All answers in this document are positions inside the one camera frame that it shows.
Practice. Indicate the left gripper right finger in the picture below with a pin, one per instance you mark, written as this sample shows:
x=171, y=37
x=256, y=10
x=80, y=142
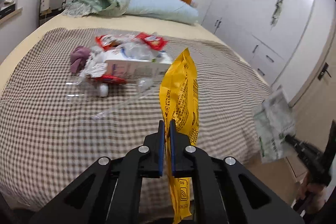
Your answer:
x=224, y=190

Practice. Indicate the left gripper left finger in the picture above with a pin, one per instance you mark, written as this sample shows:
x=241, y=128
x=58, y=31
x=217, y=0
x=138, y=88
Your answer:
x=109, y=190

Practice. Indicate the clear plastic water bottle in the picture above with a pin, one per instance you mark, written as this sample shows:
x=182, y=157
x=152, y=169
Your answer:
x=83, y=87

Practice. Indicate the yellow snack bag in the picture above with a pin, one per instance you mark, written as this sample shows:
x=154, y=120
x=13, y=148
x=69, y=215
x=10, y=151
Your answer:
x=178, y=98

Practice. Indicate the white milk carton box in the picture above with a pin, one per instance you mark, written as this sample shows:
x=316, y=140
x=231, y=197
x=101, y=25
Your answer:
x=118, y=65

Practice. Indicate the red snack wrapper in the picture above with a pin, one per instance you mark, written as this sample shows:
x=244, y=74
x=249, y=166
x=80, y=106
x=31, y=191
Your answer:
x=108, y=42
x=156, y=43

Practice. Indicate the person's right hand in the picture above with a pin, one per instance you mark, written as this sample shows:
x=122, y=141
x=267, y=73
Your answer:
x=318, y=192

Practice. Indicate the purple cloth scrunchie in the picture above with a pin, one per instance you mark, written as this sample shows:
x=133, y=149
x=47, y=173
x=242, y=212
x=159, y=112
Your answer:
x=78, y=58

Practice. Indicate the white built-in wardrobe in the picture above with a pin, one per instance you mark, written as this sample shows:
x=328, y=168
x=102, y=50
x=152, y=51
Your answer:
x=265, y=33

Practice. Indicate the cream bed sheet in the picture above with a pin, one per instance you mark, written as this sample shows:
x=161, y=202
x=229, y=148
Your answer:
x=128, y=23

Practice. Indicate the light blue pillow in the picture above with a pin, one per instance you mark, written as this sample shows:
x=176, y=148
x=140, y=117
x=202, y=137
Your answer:
x=173, y=10

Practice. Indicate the green floral quilt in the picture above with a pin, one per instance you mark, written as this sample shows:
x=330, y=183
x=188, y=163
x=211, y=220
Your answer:
x=106, y=8

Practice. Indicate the black bedside shelf rack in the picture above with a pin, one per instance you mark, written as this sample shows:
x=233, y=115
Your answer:
x=49, y=9

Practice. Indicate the clutter on window sill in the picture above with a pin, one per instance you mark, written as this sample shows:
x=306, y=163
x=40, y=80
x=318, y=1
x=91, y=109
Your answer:
x=7, y=8

